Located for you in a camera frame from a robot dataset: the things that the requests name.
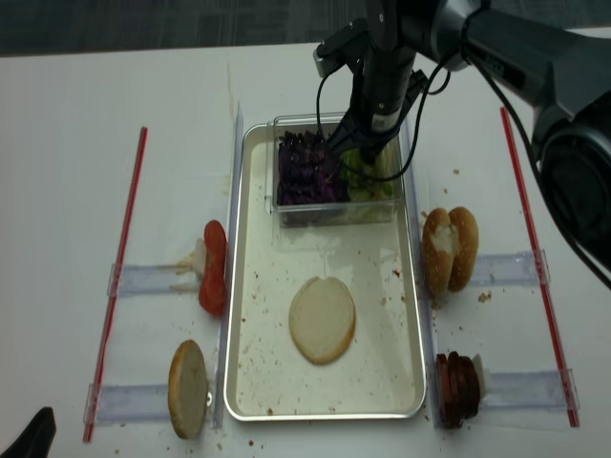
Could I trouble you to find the tomato slices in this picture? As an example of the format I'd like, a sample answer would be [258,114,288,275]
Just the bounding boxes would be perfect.
[199,219,227,318]

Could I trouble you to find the sesame bun outer right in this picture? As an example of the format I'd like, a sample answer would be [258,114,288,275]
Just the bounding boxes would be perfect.
[449,207,479,292]

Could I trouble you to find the clear rail holder upper right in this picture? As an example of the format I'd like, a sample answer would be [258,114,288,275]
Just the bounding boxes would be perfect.
[468,250,549,286]

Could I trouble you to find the red strip left side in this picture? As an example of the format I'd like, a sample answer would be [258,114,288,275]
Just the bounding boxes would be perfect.
[82,126,148,444]

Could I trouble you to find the white pusher block patties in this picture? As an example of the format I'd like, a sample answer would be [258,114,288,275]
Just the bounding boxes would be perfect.
[472,354,489,401]

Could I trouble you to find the green lettuce in container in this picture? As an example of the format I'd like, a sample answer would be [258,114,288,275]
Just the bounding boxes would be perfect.
[341,144,401,224]

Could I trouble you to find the meat patties stack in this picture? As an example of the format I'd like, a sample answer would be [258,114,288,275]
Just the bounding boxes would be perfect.
[435,351,483,429]

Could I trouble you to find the black object bottom left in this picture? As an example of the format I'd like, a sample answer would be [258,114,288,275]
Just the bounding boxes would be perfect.
[1,406,56,458]

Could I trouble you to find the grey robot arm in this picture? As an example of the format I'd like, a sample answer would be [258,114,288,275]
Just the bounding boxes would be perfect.
[315,1,610,266]

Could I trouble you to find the clear long divider right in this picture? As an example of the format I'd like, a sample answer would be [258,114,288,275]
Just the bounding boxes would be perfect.
[399,114,448,428]

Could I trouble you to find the metal tray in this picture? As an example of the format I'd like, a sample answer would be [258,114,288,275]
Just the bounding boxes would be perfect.
[223,125,426,422]

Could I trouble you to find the black cable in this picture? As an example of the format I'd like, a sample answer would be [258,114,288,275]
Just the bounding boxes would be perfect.
[314,9,611,287]

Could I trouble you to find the bun half standing left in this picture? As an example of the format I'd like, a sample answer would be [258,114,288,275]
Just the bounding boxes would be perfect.
[168,340,208,440]

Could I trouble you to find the clear rail holder lower left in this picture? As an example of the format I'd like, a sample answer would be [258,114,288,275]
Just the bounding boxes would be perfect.
[83,384,170,425]

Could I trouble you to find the clear salad container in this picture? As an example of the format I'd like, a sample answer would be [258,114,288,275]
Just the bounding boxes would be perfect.
[265,114,403,227]

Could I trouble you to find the purple cabbage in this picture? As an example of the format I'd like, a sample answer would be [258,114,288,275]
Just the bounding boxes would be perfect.
[276,131,348,206]

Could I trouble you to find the sesame bun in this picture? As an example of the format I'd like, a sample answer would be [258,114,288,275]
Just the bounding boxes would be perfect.
[449,207,479,292]
[422,208,455,296]

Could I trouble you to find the clear rail holder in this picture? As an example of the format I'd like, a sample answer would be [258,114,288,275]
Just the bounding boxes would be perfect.
[468,250,549,286]
[107,263,200,298]
[83,384,170,425]
[480,369,580,411]

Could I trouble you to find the bun base on tray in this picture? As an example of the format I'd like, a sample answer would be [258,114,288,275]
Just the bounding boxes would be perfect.
[288,277,356,365]

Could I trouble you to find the clear rail holder lower right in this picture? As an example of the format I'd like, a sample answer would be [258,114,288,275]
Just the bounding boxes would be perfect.
[480,369,580,411]

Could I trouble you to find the sesame bun inner right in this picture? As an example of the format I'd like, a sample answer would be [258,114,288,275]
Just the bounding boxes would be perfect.
[422,208,455,296]

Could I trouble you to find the red strip right side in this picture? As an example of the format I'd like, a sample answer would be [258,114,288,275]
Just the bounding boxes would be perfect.
[500,108,580,428]

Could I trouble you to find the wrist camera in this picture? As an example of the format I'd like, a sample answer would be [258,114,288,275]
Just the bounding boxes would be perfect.
[313,18,369,78]

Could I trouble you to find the clear rail holder upper left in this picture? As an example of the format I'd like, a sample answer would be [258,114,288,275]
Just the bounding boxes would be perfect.
[107,263,200,298]

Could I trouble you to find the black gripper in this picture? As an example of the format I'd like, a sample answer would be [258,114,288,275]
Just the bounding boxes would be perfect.
[327,1,428,163]

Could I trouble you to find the red strip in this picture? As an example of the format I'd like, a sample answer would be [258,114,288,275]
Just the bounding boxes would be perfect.
[82,126,148,444]
[500,108,580,428]

